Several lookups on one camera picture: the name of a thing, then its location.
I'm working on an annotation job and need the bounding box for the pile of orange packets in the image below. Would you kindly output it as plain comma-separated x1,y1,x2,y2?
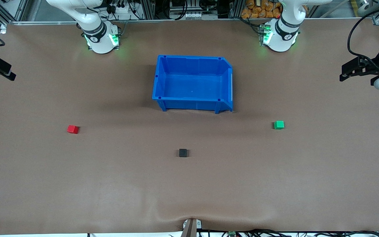
241,0,283,19

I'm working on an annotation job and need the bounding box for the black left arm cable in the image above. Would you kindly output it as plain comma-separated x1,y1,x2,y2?
347,3,379,66

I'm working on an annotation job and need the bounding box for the brown table mat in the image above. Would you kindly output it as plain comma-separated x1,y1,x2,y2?
0,18,379,235

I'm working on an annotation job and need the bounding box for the blue plastic storage bin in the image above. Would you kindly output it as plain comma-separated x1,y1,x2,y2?
152,55,234,114

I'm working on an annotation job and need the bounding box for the white power strip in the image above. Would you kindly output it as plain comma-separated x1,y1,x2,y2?
106,0,136,14

